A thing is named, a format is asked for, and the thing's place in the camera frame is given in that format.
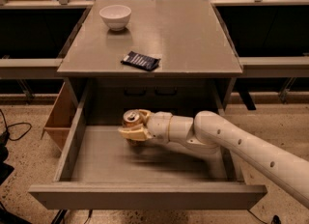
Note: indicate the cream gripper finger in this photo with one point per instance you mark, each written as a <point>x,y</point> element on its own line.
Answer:
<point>135,133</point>
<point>145,115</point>

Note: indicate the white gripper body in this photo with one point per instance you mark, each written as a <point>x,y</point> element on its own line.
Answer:
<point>158,126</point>

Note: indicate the orange patterned drink can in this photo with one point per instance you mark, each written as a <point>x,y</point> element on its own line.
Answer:
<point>132,118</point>

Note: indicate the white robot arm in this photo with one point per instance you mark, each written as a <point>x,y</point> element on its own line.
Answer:
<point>207,131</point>

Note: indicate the open grey top drawer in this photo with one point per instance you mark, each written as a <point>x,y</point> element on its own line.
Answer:
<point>99,170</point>

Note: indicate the grey cabinet with top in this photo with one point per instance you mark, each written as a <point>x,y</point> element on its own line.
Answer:
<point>197,67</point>

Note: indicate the dark blue snack packet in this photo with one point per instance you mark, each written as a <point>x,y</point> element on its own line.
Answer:
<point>140,61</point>

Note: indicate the white ceramic bowl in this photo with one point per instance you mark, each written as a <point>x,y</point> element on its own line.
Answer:
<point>115,17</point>

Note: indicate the left grey metal rail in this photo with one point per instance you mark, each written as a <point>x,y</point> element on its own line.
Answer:
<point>29,68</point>

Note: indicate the grey metal rail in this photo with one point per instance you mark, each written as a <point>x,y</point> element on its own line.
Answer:
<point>274,67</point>
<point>29,68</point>

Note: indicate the right grey metal rail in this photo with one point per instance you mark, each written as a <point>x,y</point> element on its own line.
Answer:
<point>274,67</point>

